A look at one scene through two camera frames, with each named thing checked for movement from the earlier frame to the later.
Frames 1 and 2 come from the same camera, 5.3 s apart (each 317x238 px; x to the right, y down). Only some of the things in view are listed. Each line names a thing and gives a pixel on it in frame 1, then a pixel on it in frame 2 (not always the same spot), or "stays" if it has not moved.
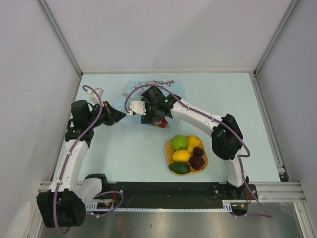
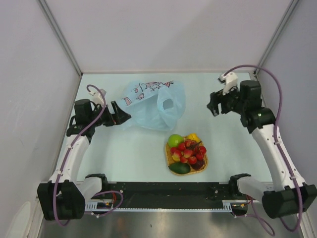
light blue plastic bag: (133, 92) stays
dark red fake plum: (196, 162) stays
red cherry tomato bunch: (163, 123) → (188, 151)
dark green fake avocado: (180, 168) stays
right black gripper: (148, 118) → (219, 97)
